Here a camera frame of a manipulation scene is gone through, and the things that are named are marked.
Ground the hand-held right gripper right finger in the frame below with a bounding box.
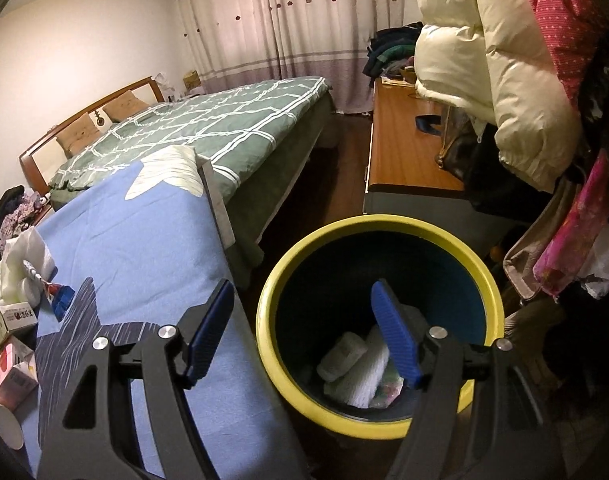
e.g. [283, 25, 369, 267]
[371, 279, 567, 480]

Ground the brown pillow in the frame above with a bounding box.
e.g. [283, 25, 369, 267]
[56, 114, 104, 157]
[103, 91, 150, 123]

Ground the pile of dark clothes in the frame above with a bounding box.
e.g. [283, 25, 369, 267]
[364, 22, 425, 81]

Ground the wooden desk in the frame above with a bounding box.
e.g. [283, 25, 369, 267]
[363, 77, 535, 246]

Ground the pink carton box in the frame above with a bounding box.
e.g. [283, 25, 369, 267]
[0, 350, 39, 403]

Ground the green checked quilt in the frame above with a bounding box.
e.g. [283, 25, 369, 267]
[48, 76, 332, 201]

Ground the beige bag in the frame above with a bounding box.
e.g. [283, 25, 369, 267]
[503, 180, 580, 301]

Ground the white crumpled paper towel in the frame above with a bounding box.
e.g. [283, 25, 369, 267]
[334, 327, 391, 408]

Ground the pink floral cloth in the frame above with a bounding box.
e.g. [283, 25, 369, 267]
[533, 155, 609, 301]

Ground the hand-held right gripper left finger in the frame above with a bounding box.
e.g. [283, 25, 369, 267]
[34, 279, 235, 480]

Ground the colourful crumpled wrapper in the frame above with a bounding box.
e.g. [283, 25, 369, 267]
[369, 360, 409, 408]

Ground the dark patterned handbag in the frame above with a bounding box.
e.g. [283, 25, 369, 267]
[437, 105, 500, 183]

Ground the pink striped curtain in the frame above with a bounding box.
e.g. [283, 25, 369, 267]
[167, 0, 425, 115]

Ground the yellow-rimmed dark waste bin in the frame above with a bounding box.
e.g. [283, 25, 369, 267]
[256, 215, 506, 441]

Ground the red dotted jacket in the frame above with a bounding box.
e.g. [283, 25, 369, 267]
[517, 0, 609, 106]

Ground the white plastic bag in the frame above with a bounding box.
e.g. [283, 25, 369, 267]
[0, 227, 55, 306]

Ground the toothpaste tube with blue cap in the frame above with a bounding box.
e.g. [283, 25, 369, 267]
[49, 285, 76, 320]

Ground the wooden bed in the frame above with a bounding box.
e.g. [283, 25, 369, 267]
[18, 76, 342, 291]

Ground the striped tube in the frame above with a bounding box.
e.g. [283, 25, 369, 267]
[23, 260, 50, 286]

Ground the cream down jacket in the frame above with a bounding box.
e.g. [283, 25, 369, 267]
[415, 0, 592, 193]

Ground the white plastic bottle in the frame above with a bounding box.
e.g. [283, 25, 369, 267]
[317, 332, 370, 383]

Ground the white box with red mark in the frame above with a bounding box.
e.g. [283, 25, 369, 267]
[0, 302, 39, 333]

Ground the dark and floral clothes heap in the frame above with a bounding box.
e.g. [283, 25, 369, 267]
[0, 185, 52, 256]

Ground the blue star-printed blanket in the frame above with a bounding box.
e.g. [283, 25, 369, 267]
[22, 146, 305, 480]

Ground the white paper cup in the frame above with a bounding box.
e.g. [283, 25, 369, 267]
[0, 400, 24, 451]

